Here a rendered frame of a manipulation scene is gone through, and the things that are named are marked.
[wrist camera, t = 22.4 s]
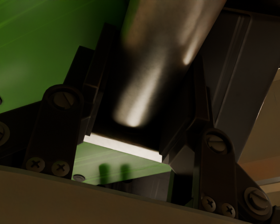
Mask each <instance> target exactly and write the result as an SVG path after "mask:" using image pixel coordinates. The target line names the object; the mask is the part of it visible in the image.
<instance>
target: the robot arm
mask: <svg viewBox="0 0 280 224"><path fill-rule="evenodd" d="M119 34H120V31H118V30H116V26H115V25H112V24H108V23H104V26H103V28H102V31H101V34H100V37H99V40H98V43H97V46H96V49H95V50H92V49H89V48H86V47H83V46H79V47H78V49H77V52H76V54H75V57H74V59H73V61H72V64H71V66H70V68H69V71H68V73H67V75H66V78H65V80H64V82H63V84H56V85H53V86H51V87H49V88H48V89H47V90H46V91H45V93H44V95H43V98H42V100H41V101H38V102H35V103H32V104H28V105H25V106H22V107H19V108H15V109H13V110H10V111H6V112H3V113H0V224H280V208H279V207H277V206H276V205H275V206H272V204H271V201H270V199H269V197H268V196H267V195H266V193H265V192H264V191H263V190H262V189H261V188H260V187H259V185H258V184H257V183H256V182H255V181H254V180H253V179H252V178H251V177H250V176H249V175H248V174H247V172H245V171H244V169H243V168H242V167H241V166H240V165H239V164H238V163H237V162H236V161H235V149H234V145H233V142H232V140H231V139H230V137H229V136H228V135H227V134H226V133H224V132H223V131H221V130H219V129H217V128H215V125H214V117H213V109H212V98H211V91H210V88H209V87H207V86H206V80H205V71H204V59H203V56H202V55H199V54H197V55H196V57H195V59H194V60H193V62H192V64H191V66H190V67H189V69H188V71H187V73H186V74H185V76H184V78H183V80H182V81H181V83H180V85H179V87H178V89H177V91H176V92H175V94H174V96H173V98H172V100H171V101H170V103H169V105H168V107H167V108H166V110H165V112H164V114H163V115H162V117H161V119H160V126H161V127H160V140H159V155H161V156H162V163H164V164H168V165H169V166H170V167H171V172H170V178H169V185H168V194H167V201H166V202H165V201H161V200H156V199H152V198H148V197H144V196H139V195H135V194H131V193H127V192H122V191H117V190H113V189H109V188H104V187H100V186H96V185H92V184H87V183H83V182H79V181H75V180H71V179H72V171H73V166H74V160H75V155H76V147H77V145H79V144H81V143H83V141H84V137H85V135H86V136H90V135H91V132H92V128H93V125H94V122H95V119H96V116H97V113H98V110H99V107H100V103H101V100H102V97H103V94H104V90H105V87H106V83H107V80H108V75H109V72H110V68H111V65H112V60H113V57H114V53H115V49H116V45H117V41H118V38H119Z"/></svg>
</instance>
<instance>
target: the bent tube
mask: <svg viewBox="0 0 280 224"><path fill-rule="evenodd" d="M226 1H227V0H130V1H129V5H128V9H127V11H126V15H125V18H124V21H123V25H122V28H121V31H120V35H119V38H118V41H117V45H116V49H115V53H114V57H113V60H112V65H111V68H110V72H109V75H108V80H107V83H106V87H105V90H104V94H103V97H102V100H101V103H100V107H99V110H98V113H97V116H96V119H95V122H94V125H93V128H92V132H91V135H90V136H86V135H85V137H84V142H88V143H91V144H96V145H99V146H102V147H106V148H110V149H113V150H117V151H120V152H124V153H128V154H131V155H135V156H139V157H142V158H145V159H149V160H153V161H156V162H160V163H162V156H161V155H159V140H160V127H161V126H160V119H161V117H162V115H163V114H164V112H165V110H166V108H167V107H168V105H169V103H170V101H171V100H172V98H173V96H174V94H175V92H176V91H177V89H178V87H179V85H180V83H181V81H182V80H183V78H184V76H185V74H186V73H187V71H188V69H189V67H190V66H191V64H192V62H193V60H194V59H195V57H196V55H197V53H198V51H199V49H200V48H201V46H202V44H203V42H204V41H205V39H206V37H207V35H208V33H209V32H210V30H211V28H212V26H213V25H214V23H215V21H216V19H217V17H218V16H219V14H220V12H221V10H222V8H223V7H224V5H225V3H226Z"/></svg>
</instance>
